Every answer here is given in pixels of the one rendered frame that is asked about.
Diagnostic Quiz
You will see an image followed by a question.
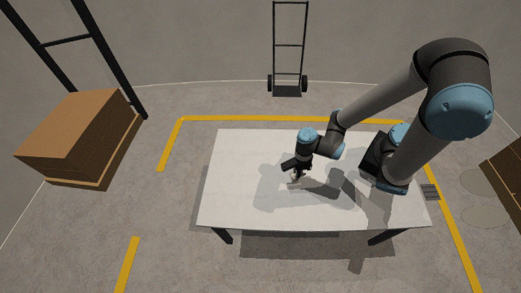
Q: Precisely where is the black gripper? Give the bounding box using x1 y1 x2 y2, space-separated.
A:
293 155 313 180

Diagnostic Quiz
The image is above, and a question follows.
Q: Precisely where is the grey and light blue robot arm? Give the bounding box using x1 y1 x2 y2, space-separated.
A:
281 37 494 195

